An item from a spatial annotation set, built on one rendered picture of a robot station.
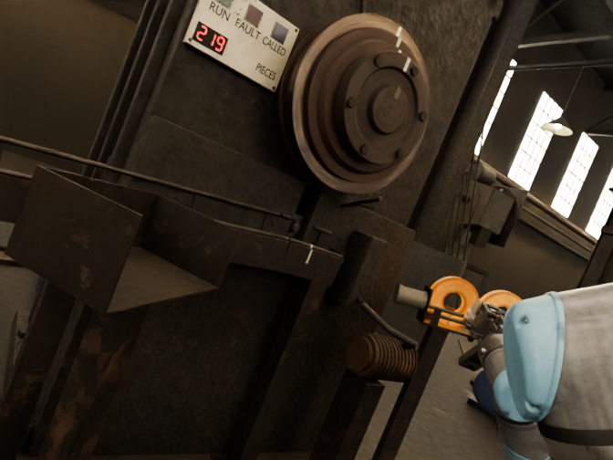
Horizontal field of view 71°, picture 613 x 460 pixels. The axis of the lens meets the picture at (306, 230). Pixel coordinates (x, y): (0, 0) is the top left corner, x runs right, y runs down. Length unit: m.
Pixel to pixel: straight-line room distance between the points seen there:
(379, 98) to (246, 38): 0.37
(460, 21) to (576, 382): 1.40
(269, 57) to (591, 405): 1.02
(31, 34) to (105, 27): 0.91
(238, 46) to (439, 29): 0.73
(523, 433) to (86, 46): 6.81
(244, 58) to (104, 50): 6.01
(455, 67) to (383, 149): 0.60
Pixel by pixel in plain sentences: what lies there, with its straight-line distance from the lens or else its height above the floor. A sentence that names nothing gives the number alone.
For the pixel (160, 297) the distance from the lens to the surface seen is 0.70.
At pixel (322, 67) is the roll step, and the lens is 1.12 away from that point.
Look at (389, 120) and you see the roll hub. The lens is 1.15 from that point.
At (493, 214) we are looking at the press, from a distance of 9.18.
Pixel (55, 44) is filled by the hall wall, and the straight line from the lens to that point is 7.09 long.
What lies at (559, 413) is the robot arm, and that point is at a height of 0.72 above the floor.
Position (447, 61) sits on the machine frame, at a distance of 1.66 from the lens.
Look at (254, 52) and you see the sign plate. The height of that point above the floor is 1.12.
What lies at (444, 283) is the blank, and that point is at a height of 0.75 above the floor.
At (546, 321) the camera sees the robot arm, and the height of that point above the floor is 0.79.
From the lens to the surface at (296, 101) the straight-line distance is 1.09.
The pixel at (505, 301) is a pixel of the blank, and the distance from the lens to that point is 1.44.
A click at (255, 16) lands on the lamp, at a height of 1.20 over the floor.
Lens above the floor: 0.81
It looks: 3 degrees down
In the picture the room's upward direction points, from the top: 22 degrees clockwise
